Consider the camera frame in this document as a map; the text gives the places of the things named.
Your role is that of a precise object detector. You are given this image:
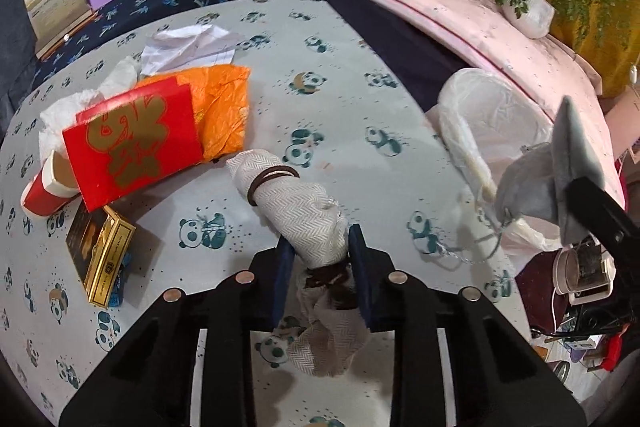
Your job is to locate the white plastic bag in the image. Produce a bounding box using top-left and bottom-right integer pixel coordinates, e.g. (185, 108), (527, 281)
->
(437, 68), (556, 253)

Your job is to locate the dark red cloth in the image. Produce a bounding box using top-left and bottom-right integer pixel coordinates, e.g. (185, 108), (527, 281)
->
(515, 252), (576, 333)

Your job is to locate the blue wrapper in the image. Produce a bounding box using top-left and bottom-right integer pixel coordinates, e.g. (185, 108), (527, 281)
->
(107, 252), (133, 308)

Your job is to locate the white tissue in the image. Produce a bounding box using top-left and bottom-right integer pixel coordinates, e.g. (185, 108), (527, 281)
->
(97, 56), (143, 100)
(39, 91), (103, 158)

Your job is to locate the panda print tablecloth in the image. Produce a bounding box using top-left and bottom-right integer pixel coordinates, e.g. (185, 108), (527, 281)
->
(0, 0), (531, 427)

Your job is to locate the metal chain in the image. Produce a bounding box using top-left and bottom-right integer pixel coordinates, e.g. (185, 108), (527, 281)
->
(429, 207), (516, 266)

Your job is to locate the beige herringbone cloth bundle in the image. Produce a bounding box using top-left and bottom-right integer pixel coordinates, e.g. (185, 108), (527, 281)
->
(226, 148), (372, 378)

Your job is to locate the cardboard box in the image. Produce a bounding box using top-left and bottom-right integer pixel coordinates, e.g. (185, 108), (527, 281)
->
(597, 84), (640, 162)

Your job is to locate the grey cloth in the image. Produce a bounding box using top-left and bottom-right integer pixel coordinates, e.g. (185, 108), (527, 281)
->
(495, 96), (608, 244)

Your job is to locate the red paper cup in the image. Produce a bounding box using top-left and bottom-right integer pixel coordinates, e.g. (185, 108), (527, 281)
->
(21, 149), (81, 217)

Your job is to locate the gold cigarette box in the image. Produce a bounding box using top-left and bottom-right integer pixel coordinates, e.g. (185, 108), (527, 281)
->
(85, 212), (137, 308)

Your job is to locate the beige gold-edged box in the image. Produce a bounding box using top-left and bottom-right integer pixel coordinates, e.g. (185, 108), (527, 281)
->
(24, 0), (93, 42)

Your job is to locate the tan notebook with orange edge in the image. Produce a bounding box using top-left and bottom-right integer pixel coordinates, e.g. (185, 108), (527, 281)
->
(35, 9), (101, 60)

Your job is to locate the pink blanket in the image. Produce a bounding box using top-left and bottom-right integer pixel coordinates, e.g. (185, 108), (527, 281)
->
(190, 0), (628, 208)

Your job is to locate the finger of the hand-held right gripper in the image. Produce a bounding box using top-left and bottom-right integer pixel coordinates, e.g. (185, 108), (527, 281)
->
(562, 177), (640, 258)

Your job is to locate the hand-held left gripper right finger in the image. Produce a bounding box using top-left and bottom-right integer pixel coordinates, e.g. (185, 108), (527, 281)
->
(348, 223), (587, 427)

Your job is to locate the red envelope with gold print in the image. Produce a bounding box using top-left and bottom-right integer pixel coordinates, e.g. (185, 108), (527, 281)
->
(62, 74), (205, 212)

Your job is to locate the black snack packet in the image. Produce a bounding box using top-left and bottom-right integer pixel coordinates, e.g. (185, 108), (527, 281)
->
(66, 204), (108, 283)

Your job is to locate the white mug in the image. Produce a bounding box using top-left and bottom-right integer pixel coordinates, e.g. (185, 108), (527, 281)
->
(552, 241), (615, 305)

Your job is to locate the dark purple cloth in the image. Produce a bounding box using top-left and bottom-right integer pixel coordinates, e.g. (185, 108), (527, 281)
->
(265, 0), (481, 112)

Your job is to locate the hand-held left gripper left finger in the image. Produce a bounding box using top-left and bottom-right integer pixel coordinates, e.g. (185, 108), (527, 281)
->
(59, 238), (297, 427)

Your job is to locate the orange plastic bag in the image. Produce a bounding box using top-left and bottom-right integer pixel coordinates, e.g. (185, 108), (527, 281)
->
(177, 64), (252, 162)

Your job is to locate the brown hair tie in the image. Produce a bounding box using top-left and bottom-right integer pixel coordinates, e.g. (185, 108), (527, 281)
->
(247, 166), (301, 206)
(305, 264), (358, 310)

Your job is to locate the white paper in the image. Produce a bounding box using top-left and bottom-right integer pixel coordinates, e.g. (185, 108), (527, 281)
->
(141, 24), (238, 76)

